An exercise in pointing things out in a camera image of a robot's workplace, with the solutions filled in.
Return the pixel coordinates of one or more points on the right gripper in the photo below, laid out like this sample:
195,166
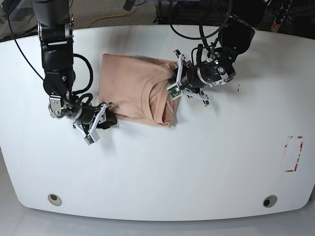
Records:
80,110

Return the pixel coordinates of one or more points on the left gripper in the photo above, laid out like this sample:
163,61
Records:
216,70

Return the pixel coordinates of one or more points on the peach T-shirt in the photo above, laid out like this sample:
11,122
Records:
137,87

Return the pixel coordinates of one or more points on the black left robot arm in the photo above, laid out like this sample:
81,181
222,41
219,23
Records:
236,31

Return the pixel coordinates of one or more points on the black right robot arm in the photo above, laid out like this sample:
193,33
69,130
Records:
55,30

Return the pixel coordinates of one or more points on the left table grommet hole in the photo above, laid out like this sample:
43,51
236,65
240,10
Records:
54,200

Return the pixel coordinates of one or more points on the table grommet hole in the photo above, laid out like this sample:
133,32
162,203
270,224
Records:
54,200
270,201

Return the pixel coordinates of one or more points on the white power strip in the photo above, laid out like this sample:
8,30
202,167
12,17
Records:
280,15

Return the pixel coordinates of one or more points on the red tape rectangle marker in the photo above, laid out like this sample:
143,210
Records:
292,153

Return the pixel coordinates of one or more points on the right table grommet hole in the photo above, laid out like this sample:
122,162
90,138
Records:
270,201

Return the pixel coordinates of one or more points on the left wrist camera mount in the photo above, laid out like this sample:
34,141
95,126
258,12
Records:
183,85

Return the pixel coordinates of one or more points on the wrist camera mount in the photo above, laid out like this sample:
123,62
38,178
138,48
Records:
94,125
183,85

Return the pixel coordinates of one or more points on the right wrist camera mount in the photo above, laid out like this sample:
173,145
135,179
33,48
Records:
94,125

